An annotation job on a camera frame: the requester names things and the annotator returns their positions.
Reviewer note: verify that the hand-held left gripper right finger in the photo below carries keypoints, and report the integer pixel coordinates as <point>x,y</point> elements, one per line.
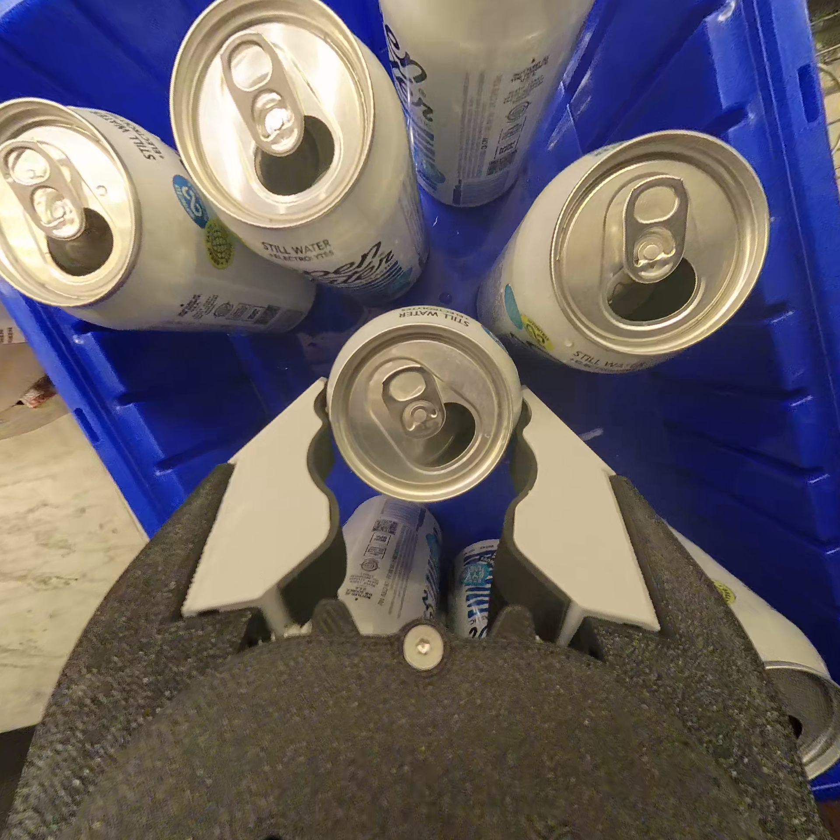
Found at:
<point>577,538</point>

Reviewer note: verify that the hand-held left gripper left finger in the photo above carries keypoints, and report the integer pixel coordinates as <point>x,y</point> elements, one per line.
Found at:
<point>262,525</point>

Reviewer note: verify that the silver drink can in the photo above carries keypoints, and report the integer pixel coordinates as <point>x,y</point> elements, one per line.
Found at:
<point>420,367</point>

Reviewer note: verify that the blue plastic bin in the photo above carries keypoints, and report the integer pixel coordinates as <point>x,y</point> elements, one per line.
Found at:
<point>722,426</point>

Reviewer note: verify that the pile of silver cans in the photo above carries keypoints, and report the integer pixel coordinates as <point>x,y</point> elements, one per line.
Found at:
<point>275,131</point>

